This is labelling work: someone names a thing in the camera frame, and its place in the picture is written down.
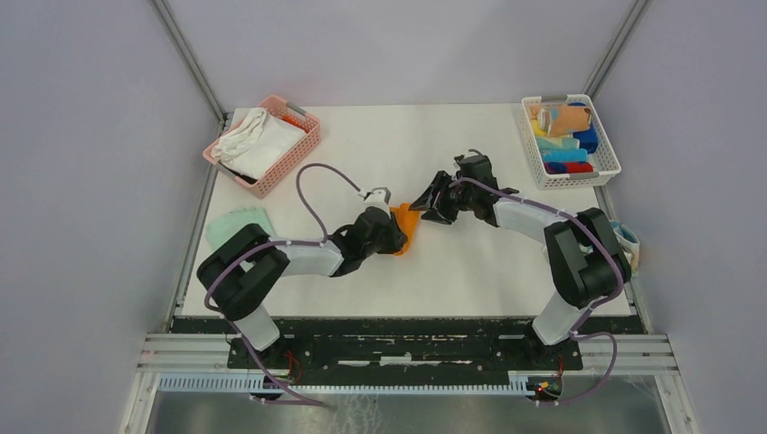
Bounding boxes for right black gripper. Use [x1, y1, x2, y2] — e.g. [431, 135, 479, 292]
[409, 170, 476, 226]

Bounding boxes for bright orange towel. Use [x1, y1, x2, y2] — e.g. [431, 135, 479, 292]
[390, 203, 421, 256]

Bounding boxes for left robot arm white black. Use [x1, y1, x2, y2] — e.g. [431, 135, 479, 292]
[196, 206, 409, 368]

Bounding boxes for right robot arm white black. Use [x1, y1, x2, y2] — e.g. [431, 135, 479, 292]
[410, 153, 631, 369]

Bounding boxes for light blue rolled towel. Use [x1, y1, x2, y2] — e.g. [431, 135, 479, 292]
[540, 148, 589, 163]

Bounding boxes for teal rolled towel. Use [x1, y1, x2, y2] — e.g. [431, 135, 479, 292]
[535, 137, 580, 151]

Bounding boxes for yellow rolled towel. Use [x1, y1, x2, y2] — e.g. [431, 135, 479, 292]
[530, 118, 547, 137]

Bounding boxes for red blue rolled towel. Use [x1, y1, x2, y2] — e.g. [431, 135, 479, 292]
[544, 162, 594, 175]

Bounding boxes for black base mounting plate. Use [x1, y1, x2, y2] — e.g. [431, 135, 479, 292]
[170, 316, 583, 388]

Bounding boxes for pink plastic basket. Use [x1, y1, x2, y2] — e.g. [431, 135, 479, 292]
[204, 95, 320, 198]

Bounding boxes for red item in basket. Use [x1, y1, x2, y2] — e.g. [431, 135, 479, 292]
[280, 115, 307, 131]

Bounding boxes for white cloth in basket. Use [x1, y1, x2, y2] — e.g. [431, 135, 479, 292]
[210, 108, 306, 179]

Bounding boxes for mint green folded towel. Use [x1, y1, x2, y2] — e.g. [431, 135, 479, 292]
[204, 206, 275, 250]

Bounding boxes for dark blue rolled towel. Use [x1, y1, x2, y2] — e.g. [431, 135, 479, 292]
[566, 102, 599, 154]

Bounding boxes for white plastic basket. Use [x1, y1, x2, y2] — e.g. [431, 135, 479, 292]
[517, 94, 622, 190]

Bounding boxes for patterned white blue towel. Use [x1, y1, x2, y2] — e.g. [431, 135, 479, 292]
[610, 221, 640, 275]

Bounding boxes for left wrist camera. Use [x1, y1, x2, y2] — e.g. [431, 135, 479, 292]
[363, 187, 391, 216]

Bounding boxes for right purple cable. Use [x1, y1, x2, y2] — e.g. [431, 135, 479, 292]
[449, 149, 626, 407]

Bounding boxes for white slotted cable duct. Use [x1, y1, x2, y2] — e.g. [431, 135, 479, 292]
[157, 373, 535, 398]

